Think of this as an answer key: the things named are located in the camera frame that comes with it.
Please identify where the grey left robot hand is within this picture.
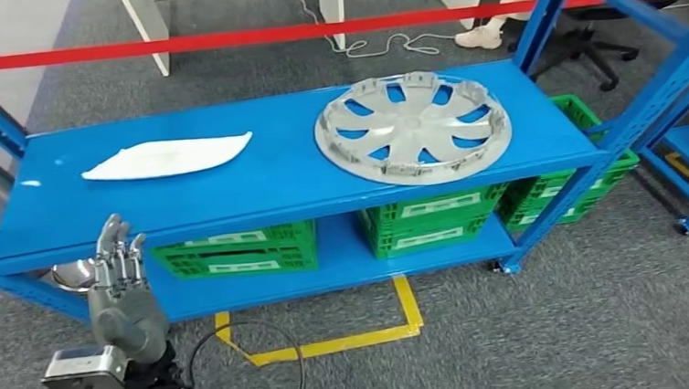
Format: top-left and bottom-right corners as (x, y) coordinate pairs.
(81, 210), (174, 370)

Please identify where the white curved plastic part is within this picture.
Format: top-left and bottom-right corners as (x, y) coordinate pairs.
(78, 131), (257, 184)

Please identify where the green plastic crate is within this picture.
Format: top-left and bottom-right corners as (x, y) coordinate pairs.
(146, 218), (319, 262)
(370, 216), (495, 261)
(499, 189), (603, 235)
(356, 182), (512, 242)
(163, 243), (321, 283)
(489, 89), (643, 214)

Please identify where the red barrier belt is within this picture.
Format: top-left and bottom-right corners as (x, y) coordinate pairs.
(0, 0), (689, 73)

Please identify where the silver wheel hubcap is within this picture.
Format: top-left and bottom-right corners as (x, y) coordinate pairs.
(310, 65), (516, 195)

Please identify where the person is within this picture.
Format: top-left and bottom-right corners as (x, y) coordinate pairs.
(451, 0), (626, 53)

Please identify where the black office chair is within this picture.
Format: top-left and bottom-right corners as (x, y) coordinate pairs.
(503, 0), (689, 99)

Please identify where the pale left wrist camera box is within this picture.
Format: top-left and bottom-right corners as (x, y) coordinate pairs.
(38, 343), (133, 389)

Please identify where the chrome stanchion post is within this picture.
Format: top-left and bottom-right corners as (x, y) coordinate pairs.
(0, 116), (101, 300)

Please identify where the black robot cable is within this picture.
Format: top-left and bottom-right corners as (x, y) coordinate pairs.
(180, 315), (309, 389)

